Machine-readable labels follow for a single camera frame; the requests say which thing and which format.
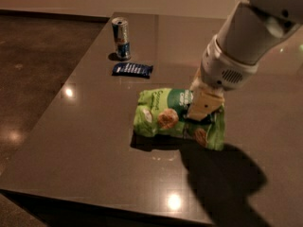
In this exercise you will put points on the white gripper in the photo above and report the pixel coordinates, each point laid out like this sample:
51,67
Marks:
222,69

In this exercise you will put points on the green rice chip bag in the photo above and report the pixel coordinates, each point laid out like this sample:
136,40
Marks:
164,112

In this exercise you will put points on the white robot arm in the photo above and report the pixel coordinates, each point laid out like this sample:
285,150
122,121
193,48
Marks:
231,57

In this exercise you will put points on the blue rxbar blueberry bar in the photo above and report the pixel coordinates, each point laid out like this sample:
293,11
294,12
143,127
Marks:
130,69

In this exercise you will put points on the silver blue energy drink can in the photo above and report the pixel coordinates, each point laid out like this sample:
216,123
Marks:
120,28

